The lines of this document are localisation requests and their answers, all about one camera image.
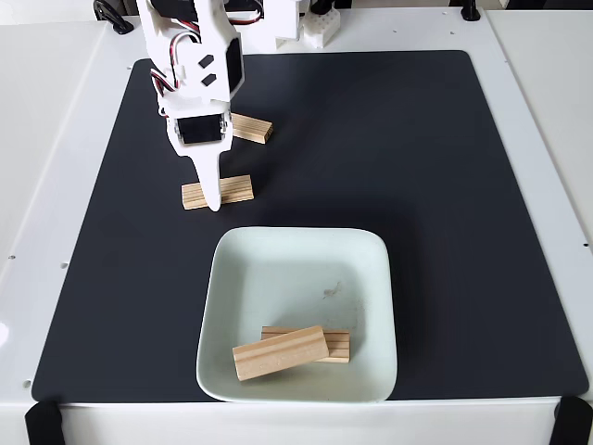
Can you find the black rubber mat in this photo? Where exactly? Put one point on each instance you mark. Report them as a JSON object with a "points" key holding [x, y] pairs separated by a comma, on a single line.
{"points": [[370, 185]]}

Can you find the pale green square plate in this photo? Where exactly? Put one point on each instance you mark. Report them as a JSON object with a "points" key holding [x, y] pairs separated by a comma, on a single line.
{"points": [[278, 278]]}

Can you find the grooved wooden block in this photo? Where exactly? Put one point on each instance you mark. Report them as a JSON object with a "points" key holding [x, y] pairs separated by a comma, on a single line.
{"points": [[252, 130], [278, 354], [340, 347], [236, 189]]}

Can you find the black base clamp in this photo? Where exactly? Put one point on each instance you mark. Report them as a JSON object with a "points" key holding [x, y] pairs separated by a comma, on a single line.
{"points": [[322, 5]]}

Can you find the black table clamp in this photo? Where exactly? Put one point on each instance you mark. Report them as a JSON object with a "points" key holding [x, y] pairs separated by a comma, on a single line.
{"points": [[111, 14], [470, 10]]}

